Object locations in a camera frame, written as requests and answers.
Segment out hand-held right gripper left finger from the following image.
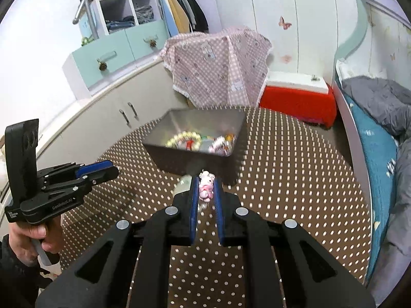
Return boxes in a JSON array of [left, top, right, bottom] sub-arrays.
[[35, 176, 200, 308]]

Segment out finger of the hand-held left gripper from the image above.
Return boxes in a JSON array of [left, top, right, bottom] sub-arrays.
[[43, 168, 120, 196], [39, 161, 114, 180]]

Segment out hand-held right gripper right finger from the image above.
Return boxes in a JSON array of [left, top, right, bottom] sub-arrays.
[[213, 179, 376, 308]]

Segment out pink charm keychain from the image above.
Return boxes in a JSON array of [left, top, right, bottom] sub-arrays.
[[198, 170, 215, 212]]

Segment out cream bead bracelet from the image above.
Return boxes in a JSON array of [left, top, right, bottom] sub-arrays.
[[165, 131, 203, 150]]

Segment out metal tin box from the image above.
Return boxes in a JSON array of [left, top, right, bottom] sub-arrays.
[[142, 108, 249, 186]]

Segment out person's left hand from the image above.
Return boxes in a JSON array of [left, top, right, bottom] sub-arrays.
[[8, 216, 63, 261]]

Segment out low white cabinet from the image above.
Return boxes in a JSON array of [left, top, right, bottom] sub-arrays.
[[0, 58, 190, 199]]

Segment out brown polka dot tablecloth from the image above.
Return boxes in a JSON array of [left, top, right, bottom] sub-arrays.
[[59, 106, 373, 308]]

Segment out stair cabinet with drawers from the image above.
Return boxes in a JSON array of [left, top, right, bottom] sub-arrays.
[[62, 0, 180, 95]]

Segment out red storage box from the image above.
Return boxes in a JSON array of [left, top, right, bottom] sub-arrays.
[[258, 71, 338, 129]]

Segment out pink checked bear cloth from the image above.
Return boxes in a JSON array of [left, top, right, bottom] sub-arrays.
[[160, 26, 273, 108]]

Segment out folded blue jeans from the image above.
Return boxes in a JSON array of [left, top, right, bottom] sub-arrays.
[[107, 16, 135, 33]]

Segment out folded grey clothes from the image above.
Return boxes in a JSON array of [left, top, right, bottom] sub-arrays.
[[135, 5, 155, 24]]

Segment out grey metal handrail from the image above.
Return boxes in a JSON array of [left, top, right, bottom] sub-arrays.
[[72, 0, 106, 39]]

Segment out teal bed sheet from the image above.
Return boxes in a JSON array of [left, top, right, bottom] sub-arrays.
[[343, 93, 399, 286]]

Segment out light blue hanging shirt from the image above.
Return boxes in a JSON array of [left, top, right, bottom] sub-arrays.
[[157, 0, 179, 37]]

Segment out yellow hanging coat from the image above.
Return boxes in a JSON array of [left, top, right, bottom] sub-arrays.
[[164, 0, 193, 34]]

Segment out grey green hanging coat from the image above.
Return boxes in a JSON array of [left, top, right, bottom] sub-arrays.
[[173, 0, 197, 31]]

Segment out black hanging coat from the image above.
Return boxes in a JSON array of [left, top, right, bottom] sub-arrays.
[[183, 0, 209, 33]]

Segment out grey duvet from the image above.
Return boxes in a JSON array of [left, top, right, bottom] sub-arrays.
[[342, 76, 411, 308]]

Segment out white wardrobe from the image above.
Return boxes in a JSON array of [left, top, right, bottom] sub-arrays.
[[209, 0, 357, 81]]

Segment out teal bunk bed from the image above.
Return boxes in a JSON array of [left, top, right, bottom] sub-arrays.
[[332, 0, 411, 296]]

